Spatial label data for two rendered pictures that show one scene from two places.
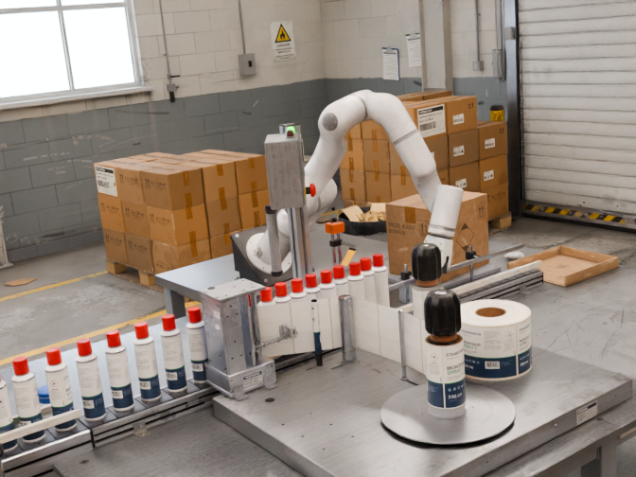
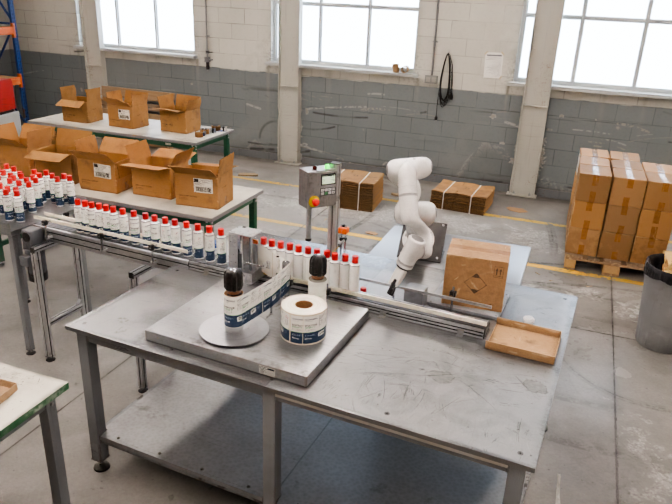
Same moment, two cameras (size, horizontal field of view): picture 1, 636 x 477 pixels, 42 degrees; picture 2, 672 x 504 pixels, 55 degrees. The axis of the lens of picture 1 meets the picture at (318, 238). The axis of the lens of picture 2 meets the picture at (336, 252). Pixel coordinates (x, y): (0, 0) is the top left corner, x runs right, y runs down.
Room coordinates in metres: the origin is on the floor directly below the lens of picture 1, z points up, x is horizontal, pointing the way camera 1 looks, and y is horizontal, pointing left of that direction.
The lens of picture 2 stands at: (0.79, -2.64, 2.31)
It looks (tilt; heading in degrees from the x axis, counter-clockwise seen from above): 22 degrees down; 58
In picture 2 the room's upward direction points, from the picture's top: 2 degrees clockwise
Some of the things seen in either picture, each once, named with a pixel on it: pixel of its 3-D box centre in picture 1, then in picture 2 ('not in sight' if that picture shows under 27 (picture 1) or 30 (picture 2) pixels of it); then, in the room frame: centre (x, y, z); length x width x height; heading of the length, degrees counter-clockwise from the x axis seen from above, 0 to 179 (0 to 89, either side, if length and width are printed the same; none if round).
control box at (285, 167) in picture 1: (286, 169); (318, 186); (2.36, 0.07, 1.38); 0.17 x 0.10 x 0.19; 0
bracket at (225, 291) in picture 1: (232, 290); (245, 231); (2.03, 0.23, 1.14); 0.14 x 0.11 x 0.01; 125
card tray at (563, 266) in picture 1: (562, 265); (524, 339); (2.92, -0.88, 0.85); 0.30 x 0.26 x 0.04; 125
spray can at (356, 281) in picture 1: (357, 295); (334, 271); (2.36, -0.10, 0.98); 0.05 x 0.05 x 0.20
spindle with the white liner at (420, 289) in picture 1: (428, 297); (317, 285); (2.16, -0.29, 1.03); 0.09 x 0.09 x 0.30
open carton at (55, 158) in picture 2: not in sight; (60, 157); (1.56, 2.83, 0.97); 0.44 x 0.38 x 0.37; 43
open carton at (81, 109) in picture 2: not in sight; (81, 103); (2.20, 5.27, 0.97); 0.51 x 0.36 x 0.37; 41
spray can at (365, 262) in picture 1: (367, 291); (344, 273); (2.40, -0.14, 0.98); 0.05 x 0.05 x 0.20
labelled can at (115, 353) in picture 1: (118, 370); (209, 243); (1.94, 0.52, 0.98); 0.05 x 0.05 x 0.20
